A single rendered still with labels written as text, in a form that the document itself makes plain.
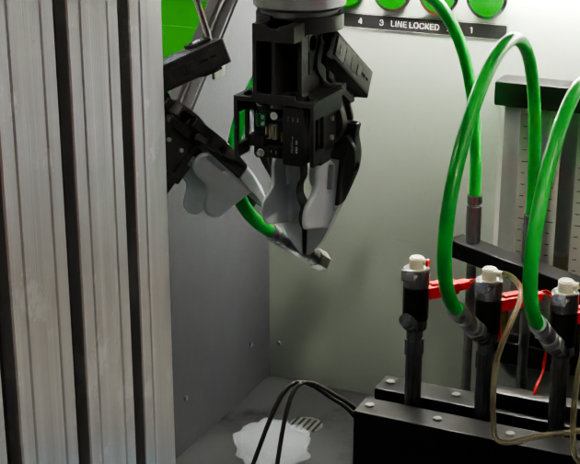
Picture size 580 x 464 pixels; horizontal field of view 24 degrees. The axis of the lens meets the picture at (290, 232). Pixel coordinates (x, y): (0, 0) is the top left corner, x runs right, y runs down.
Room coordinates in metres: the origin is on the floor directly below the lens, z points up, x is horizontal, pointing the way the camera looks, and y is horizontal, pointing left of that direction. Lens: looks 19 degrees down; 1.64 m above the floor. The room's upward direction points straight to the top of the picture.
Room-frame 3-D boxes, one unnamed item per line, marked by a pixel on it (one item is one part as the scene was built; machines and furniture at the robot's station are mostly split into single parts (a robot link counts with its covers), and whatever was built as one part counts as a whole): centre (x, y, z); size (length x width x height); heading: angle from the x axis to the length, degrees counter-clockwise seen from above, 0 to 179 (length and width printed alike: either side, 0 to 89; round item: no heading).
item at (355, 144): (1.08, -0.03, 1.33); 0.05 x 0.02 x 0.09; 65
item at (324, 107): (1.07, 0.00, 1.39); 0.09 x 0.08 x 0.12; 155
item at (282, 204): (1.08, 0.01, 1.29); 0.06 x 0.03 x 0.09; 155
